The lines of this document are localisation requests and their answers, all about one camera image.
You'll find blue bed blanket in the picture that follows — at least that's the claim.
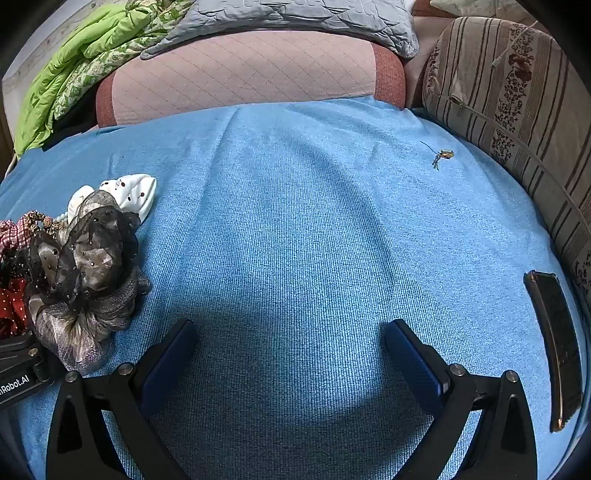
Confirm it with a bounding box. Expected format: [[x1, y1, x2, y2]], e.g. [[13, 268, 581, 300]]
[[1, 98, 580, 479]]

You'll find small gold earring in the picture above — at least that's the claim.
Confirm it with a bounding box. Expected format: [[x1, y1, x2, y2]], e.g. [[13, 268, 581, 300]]
[[422, 141, 455, 170]]

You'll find red dotted scrunchie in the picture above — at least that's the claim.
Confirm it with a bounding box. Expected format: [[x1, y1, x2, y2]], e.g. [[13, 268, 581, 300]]
[[0, 278, 30, 340]]

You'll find white cherry print scrunchie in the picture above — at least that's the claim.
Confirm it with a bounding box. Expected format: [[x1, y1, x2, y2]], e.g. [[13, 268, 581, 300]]
[[64, 173, 157, 229]]

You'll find green patterned comforter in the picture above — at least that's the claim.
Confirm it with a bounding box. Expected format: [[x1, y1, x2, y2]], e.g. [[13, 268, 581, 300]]
[[14, 1, 192, 157]]

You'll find pink plaid scrunchie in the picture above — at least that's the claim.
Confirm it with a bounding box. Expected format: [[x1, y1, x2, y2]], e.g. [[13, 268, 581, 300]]
[[0, 216, 32, 253]]

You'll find white floral pillow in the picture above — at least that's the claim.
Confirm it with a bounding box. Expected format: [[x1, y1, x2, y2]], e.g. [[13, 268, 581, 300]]
[[430, 0, 531, 22]]

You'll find pink quilted bolster pillow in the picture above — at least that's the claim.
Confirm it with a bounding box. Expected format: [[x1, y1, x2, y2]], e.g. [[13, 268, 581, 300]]
[[96, 30, 406, 127]]

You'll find striped floral cushion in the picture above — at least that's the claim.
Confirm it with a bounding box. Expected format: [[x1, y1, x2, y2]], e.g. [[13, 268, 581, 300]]
[[422, 17, 591, 294]]

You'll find black smartphone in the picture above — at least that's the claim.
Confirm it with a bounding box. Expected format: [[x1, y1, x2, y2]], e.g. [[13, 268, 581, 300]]
[[524, 270, 583, 432]]

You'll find grey quilted pillow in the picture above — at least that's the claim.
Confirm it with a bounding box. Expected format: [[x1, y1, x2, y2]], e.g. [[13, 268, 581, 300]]
[[140, 0, 420, 60]]

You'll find grey black lace scrunchie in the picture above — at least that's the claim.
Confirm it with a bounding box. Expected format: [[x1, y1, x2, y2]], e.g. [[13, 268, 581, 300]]
[[25, 190, 151, 374]]

